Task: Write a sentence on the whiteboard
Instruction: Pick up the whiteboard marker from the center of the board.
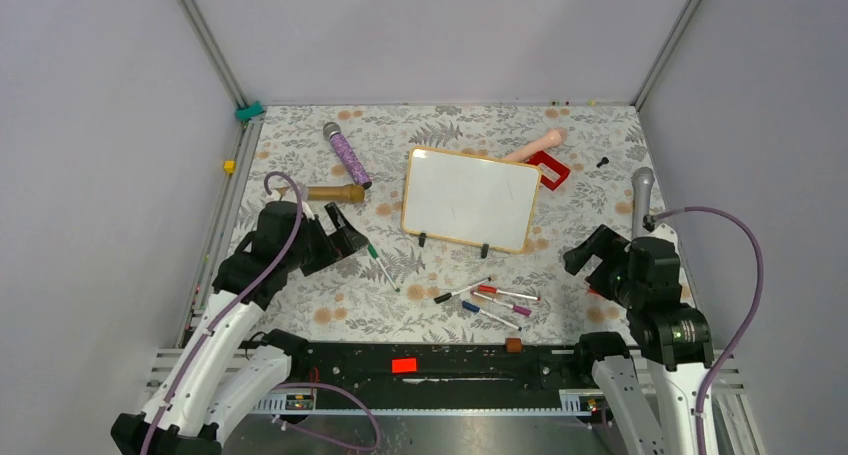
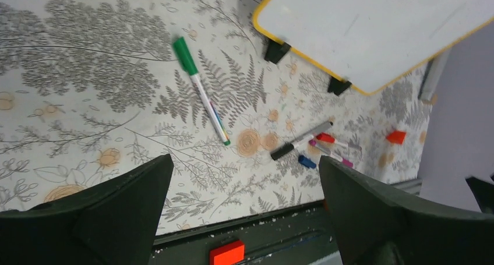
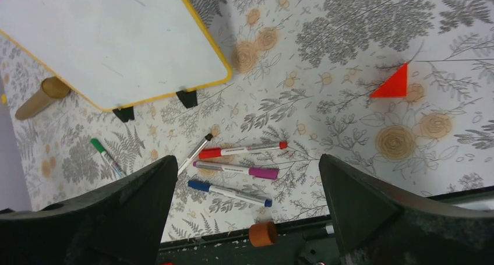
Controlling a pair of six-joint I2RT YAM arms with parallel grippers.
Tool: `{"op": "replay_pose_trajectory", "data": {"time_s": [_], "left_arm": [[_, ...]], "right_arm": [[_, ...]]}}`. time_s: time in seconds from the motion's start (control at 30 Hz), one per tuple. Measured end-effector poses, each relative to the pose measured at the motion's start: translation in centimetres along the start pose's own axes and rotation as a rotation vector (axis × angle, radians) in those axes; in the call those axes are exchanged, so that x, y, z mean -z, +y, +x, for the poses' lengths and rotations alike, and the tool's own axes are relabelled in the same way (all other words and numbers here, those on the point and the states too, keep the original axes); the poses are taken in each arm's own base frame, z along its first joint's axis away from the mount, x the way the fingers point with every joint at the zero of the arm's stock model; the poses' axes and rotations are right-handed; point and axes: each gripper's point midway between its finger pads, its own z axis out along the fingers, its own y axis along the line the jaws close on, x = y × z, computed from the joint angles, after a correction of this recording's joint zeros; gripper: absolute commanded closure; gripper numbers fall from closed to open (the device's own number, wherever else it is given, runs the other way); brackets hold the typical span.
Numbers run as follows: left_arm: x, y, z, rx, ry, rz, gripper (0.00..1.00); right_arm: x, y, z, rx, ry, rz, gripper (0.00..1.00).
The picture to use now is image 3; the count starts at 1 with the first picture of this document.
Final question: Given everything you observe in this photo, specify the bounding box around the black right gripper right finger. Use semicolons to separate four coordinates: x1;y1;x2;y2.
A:
319;154;493;264

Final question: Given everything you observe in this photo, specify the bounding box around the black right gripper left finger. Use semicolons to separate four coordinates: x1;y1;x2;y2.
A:
1;156;178;264

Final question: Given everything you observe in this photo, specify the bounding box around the green whiteboard marker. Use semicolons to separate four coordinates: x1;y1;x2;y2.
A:
90;138;126;179

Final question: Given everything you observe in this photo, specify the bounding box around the yellow framed whiteboard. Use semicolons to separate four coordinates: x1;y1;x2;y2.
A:
1;0;232;111

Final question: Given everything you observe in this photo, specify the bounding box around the blue whiteboard marker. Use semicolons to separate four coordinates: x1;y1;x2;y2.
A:
188;180;273;207

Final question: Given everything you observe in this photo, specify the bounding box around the magenta whiteboard marker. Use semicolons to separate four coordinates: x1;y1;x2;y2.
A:
193;161;279;180

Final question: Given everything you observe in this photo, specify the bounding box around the black whiteboard marker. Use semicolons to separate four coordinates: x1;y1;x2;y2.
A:
178;133;213;174

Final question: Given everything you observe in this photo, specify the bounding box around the red whiteboard marker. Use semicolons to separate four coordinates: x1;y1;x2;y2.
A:
198;141;288;160

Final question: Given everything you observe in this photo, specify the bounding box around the orange cylinder block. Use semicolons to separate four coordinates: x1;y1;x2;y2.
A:
248;221;278;247

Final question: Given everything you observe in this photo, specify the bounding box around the red triangular block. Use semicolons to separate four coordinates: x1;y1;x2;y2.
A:
369;63;408;98

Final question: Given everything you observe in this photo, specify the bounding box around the floral tablecloth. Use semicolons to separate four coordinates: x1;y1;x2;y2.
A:
13;0;493;242

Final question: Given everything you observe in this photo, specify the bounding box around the gold toy microphone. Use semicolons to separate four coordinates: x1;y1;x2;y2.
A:
15;76;71;121

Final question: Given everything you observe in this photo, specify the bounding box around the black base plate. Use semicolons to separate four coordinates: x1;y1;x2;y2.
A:
157;187;493;264

